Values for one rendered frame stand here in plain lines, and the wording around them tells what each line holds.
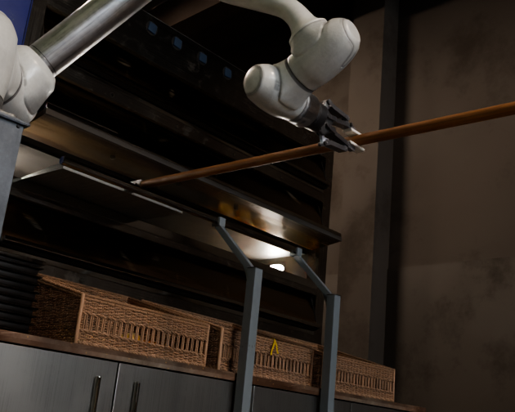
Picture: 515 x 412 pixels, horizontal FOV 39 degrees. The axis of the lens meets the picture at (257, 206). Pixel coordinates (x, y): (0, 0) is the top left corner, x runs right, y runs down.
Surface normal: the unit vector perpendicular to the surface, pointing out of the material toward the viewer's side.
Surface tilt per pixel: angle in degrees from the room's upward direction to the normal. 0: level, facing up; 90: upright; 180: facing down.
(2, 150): 90
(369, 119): 90
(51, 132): 172
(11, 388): 90
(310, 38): 104
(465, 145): 90
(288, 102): 149
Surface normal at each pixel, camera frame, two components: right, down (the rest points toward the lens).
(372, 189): -0.69, -0.29
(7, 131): 0.72, -0.15
